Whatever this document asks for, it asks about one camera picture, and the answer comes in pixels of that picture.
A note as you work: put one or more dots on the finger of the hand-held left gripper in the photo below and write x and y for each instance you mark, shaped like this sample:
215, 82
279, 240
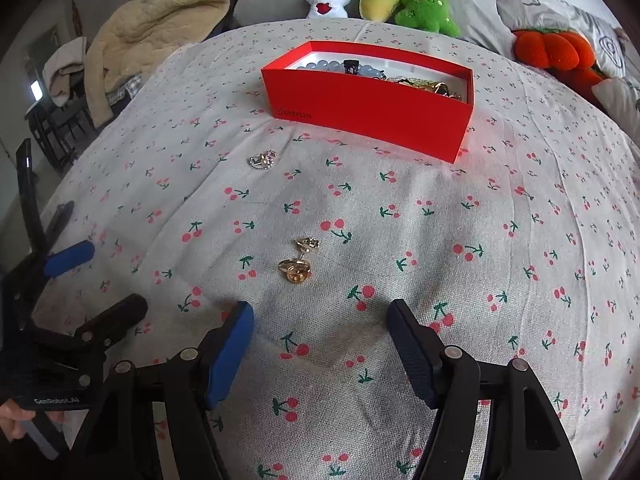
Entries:
110, 321
70, 257

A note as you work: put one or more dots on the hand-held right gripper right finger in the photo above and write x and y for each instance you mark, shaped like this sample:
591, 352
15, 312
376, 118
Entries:
412, 355

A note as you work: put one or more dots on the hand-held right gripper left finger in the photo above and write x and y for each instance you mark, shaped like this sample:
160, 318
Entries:
230, 355

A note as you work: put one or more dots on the red cardboard box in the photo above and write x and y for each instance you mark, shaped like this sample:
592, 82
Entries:
370, 110

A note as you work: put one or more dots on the green and gold hair clip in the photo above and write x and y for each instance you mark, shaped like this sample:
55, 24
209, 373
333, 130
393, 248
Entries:
425, 84

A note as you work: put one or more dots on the black hair claw clip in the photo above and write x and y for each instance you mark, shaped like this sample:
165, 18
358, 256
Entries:
351, 66

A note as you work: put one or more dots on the person's left hand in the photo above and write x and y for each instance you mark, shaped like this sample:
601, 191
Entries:
20, 417

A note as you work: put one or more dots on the black stand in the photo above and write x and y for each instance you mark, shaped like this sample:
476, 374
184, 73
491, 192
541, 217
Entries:
27, 195

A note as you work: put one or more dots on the cherry print bed sheet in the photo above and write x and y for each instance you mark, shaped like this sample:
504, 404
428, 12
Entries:
375, 240

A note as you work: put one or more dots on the black chair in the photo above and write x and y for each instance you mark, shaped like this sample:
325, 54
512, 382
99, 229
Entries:
60, 135

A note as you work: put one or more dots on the plaid cloth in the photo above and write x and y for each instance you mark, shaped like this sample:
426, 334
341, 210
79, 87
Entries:
125, 89

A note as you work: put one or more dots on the cream folded cloth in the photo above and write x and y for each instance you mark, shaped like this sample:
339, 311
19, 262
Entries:
62, 70

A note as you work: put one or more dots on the beige quilted blanket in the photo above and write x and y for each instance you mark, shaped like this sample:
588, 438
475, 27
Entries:
160, 15

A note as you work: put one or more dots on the deer print pillow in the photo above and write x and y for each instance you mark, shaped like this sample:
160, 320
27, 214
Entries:
617, 97

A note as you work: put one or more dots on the orange pumpkin plush toy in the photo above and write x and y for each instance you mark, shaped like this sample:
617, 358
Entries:
555, 52

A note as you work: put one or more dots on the green plush toy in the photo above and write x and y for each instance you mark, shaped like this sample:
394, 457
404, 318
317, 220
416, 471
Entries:
425, 7

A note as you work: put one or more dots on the spiral print pillow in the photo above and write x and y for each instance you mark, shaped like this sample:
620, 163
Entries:
560, 5

